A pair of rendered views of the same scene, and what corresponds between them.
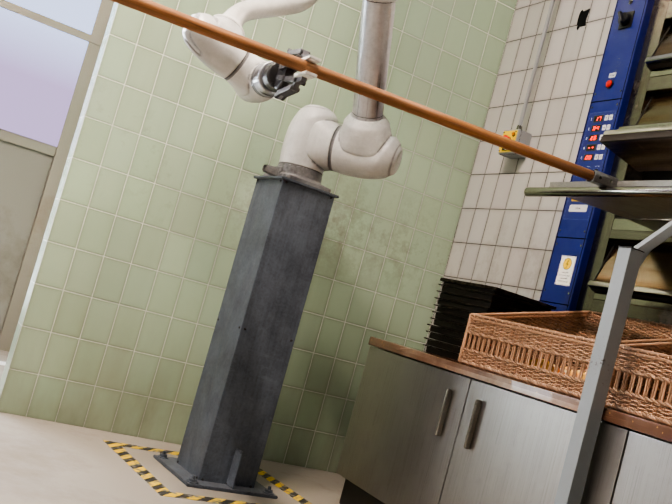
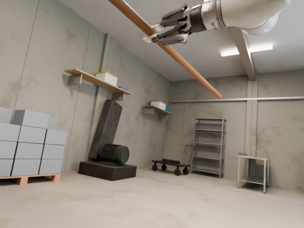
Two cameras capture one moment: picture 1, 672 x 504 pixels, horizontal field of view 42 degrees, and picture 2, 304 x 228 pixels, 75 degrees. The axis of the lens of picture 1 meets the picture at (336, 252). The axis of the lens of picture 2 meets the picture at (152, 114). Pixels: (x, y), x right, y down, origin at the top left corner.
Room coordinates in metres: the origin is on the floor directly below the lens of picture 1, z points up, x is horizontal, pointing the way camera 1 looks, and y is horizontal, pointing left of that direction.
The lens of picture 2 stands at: (2.65, -0.08, 0.76)
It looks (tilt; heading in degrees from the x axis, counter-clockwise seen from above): 9 degrees up; 154
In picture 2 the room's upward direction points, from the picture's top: 7 degrees clockwise
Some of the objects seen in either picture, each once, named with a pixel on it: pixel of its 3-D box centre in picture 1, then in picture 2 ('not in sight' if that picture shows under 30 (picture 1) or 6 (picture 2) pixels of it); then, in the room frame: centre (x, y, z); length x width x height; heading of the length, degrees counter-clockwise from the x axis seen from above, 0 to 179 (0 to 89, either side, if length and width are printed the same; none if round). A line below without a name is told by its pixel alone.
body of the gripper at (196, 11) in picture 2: (282, 75); (192, 21); (2.18, 0.25, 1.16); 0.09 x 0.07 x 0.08; 26
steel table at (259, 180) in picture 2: not in sight; (254, 170); (-0.90, 4.88, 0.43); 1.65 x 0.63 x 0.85; 120
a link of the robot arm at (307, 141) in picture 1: (312, 138); not in sight; (2.91, 0.18, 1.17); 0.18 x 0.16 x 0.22; 74
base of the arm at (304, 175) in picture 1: (293, 175); not in sight; (2.90, 0.21, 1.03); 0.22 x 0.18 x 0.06; 120
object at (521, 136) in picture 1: (514, 144); not in sight; (3.43, -0.57, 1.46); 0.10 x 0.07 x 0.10; 26
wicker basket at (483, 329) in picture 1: (588, 349); not in sight; (2.52, -0.78, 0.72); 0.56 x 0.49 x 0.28; 28
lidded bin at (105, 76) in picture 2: not in sight; (106, 79); (-2.10, 0.88, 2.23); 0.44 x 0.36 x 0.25; 120
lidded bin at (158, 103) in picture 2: not in sight; (158, 106); (-3.35, 3.05, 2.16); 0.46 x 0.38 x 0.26; 120
